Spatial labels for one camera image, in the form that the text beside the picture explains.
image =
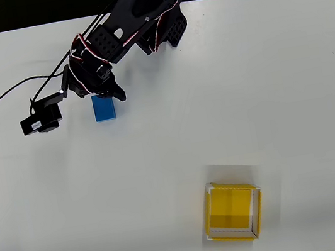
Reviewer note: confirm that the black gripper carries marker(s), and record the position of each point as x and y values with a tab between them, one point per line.
110	89

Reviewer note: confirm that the blue cube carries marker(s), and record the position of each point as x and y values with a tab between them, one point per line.
104	110

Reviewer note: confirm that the yellow open box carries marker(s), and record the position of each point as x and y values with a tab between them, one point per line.
231	207

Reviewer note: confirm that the black webcam on gripper mount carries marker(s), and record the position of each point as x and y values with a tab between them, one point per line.
45	117

